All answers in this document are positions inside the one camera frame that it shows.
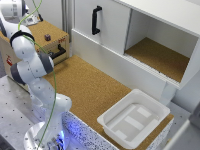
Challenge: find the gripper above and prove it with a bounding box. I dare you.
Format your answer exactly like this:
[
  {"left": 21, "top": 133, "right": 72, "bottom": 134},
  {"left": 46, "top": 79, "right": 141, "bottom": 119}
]
[{"left": 25, "top": 13, "right": 44, "bottom": 27}]

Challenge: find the purple block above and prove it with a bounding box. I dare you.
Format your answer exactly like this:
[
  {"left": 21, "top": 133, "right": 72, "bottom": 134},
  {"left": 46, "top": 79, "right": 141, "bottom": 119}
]
[{"left": 44, "top": 33, "right": 52, "bottom": 42}]

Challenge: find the wooden drawer box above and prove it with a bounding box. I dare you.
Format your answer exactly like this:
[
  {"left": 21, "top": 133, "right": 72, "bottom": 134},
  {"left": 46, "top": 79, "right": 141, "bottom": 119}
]
[{"left": 0, "top": 20, "right": 71, "bottom": 83}]

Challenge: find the white sliding door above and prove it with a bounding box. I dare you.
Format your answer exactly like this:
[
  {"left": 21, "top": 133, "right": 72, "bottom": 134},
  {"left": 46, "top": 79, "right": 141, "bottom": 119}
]
[{"left": 73, "top": 0, "right": 132, "bottom": 56}]

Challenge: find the white cabinet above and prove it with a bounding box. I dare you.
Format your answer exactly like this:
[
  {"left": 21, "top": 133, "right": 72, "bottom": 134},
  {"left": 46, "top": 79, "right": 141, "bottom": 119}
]
[{"left": 70, "top": 0, "right": 200, "bottom": 107}]

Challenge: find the white plastic box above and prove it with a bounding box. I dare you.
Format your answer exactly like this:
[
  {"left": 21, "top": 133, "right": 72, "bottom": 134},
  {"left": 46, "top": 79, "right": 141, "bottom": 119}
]
[{"left": 96, "top": 88, "right": 172, "bottom": 150}]

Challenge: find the black drawer handle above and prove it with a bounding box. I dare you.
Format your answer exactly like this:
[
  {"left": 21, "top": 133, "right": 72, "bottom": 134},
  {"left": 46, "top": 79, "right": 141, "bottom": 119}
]
[{"left": 48, "top": 43, "right": 67, "bottom": 61}]

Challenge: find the green cable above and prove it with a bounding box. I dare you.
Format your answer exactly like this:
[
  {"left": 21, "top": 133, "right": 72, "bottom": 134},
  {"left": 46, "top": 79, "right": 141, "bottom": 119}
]
[{"left": 17, "top": 0, "right": 58, "bottom": 150}]

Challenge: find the black door handle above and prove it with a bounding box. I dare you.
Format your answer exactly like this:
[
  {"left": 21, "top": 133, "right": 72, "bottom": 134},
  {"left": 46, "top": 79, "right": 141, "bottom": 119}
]
[{"left": 91, "top": 5, "right": 103, "bottom": 36}]

